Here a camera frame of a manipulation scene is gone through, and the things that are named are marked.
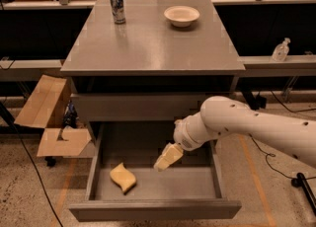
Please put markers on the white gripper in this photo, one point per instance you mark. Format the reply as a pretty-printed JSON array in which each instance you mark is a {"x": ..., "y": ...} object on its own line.
[{"x": 183, "y": 136}]

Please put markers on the yellow wavy sponge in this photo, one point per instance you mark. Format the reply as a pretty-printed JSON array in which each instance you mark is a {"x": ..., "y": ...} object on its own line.
[{"x": 124, "y": 178}]

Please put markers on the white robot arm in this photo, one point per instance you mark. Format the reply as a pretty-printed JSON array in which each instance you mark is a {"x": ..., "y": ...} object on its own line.
[{"x": 220, "y": 116}]

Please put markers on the open grey middle drawer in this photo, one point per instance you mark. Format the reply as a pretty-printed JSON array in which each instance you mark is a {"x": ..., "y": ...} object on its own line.
[{"x": 190, "y": 189}]

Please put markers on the grey drawer cabinet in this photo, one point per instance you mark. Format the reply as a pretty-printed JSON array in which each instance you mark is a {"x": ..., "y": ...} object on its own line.
[{"x": 147, "y": 54}]

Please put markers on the closed grey top drawer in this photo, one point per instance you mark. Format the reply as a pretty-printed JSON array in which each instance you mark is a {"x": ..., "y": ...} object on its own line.
[{"x": 136, "y": 106}]

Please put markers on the black stand base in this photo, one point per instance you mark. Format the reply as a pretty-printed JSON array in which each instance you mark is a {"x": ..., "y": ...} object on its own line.
[{"x": 300, "y": 181}]

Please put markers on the cardboard box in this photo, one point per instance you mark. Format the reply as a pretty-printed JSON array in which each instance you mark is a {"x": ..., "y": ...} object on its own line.
[{"x": 45, "y": 108}]

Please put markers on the white bowl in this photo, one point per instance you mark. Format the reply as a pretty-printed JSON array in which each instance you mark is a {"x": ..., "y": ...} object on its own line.
[{"x": 181, "y": 16}]

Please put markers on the clear sanitizer bottle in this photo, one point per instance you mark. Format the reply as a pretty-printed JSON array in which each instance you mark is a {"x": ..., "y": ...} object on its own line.
[{"x": 281, "y": 51}]

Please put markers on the silver drink can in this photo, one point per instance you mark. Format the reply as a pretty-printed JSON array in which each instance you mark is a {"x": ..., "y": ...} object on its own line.
[{"x": 118, "y": 11}]

